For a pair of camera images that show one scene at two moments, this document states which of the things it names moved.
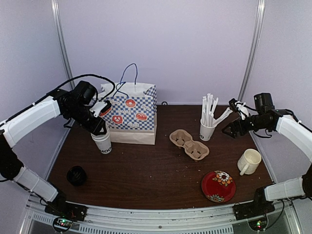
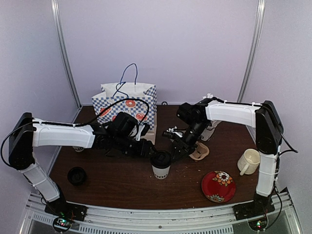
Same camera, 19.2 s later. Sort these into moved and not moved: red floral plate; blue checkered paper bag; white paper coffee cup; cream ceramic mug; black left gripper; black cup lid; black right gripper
Moved: white paper coffee cup; black left gripper; black right gripper
Not moved: red floral plate; cream ceramic mug; black cup lid; blue checkered paper bag
